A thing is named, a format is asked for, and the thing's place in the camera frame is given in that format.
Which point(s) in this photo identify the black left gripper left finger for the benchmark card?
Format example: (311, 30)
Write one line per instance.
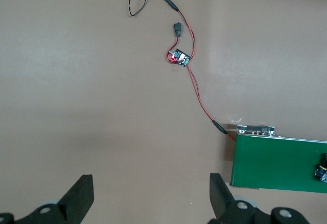
(78, 196)

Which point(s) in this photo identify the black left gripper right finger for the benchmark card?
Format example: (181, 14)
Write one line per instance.
(221, 196)

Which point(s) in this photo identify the green conveyor belt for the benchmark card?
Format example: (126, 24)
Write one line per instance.
(276, 165)

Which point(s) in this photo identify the small controller circuit board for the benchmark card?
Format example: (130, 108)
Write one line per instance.
(182, 59)

